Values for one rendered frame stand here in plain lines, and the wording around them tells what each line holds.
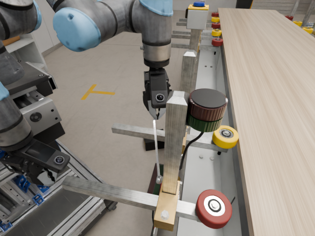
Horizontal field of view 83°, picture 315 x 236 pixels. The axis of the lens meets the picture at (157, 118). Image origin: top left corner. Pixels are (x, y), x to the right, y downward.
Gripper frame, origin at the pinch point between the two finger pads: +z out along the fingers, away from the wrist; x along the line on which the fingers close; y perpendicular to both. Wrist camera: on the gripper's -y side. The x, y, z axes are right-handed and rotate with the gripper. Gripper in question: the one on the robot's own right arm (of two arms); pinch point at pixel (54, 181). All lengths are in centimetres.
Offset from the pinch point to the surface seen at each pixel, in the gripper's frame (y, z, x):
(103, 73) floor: 107, 83, -219
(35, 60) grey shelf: 214, 65, -205
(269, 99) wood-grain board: -70, -7, -50
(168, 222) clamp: -36.4, -4.4, 4.9
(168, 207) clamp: -35.8, -4.4, 1.4
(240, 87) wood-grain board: -59, -7, -58
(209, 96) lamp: -40, -35, -4
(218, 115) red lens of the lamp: -42, -33, -1
